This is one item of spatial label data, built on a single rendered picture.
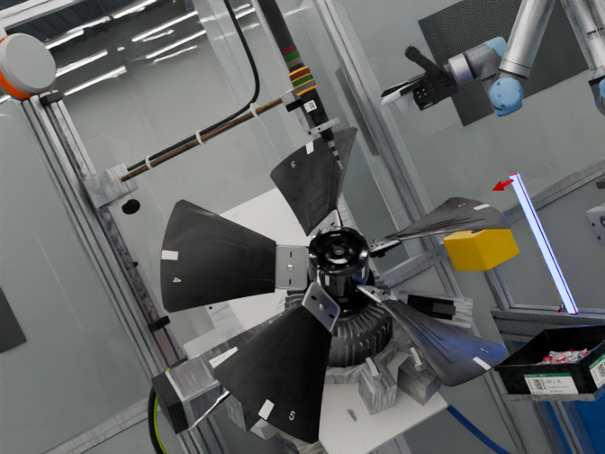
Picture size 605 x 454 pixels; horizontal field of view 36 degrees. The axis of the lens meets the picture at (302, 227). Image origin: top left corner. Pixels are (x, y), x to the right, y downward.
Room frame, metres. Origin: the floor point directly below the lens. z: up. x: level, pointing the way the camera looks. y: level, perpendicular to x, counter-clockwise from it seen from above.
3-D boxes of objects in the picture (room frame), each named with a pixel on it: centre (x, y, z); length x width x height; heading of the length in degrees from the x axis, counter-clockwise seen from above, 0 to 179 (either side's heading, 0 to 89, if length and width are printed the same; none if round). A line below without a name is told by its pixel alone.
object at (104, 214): (2.24, 0.42, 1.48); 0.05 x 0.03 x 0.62; 143
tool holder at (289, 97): (1.84, -0.11, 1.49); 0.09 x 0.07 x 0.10; 53
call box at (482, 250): (2.22, -0.37, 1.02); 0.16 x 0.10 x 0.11; 18
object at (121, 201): (2.19, 0.35, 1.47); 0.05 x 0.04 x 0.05; 53
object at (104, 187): (2.21, 0.38, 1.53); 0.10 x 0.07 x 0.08; 53
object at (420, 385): (1.82, -0.09, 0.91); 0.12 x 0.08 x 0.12; 18
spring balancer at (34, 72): (2.27, 0.45, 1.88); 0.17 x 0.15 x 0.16; 108
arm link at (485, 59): (2.40, -0.62, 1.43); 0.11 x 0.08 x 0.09; 78
